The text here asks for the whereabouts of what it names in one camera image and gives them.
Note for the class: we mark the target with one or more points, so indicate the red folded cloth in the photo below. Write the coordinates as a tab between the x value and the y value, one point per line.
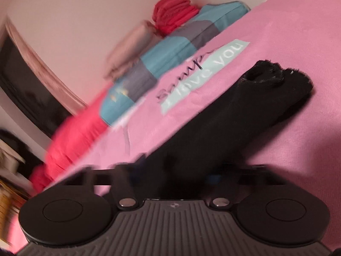
173	14

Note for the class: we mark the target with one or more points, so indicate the pink curtain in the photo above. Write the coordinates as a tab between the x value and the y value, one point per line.
42	66

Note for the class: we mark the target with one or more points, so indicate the dark hanging clothes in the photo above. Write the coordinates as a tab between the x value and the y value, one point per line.
18	149

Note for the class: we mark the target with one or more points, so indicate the blue grey striped pillow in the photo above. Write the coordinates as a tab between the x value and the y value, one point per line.
170	56

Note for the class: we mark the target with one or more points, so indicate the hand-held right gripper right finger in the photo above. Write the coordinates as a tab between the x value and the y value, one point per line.
225	189

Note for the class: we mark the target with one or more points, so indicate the pink printed blanket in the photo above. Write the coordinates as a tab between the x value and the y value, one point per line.
279	45

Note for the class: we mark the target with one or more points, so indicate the red cloth pile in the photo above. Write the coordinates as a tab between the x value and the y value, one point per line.
40	178

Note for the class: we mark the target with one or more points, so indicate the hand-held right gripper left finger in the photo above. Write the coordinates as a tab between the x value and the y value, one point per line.
125	184

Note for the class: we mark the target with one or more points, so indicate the folded beige cloth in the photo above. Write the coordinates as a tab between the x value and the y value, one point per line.
130	50

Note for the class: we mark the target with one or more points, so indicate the black pants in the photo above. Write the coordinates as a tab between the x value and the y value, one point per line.
226	128

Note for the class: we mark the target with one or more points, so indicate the red bed sheet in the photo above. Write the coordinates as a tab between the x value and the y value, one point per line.
77	136

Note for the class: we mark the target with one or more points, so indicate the brown wooden furniture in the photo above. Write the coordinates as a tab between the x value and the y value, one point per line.
10	197

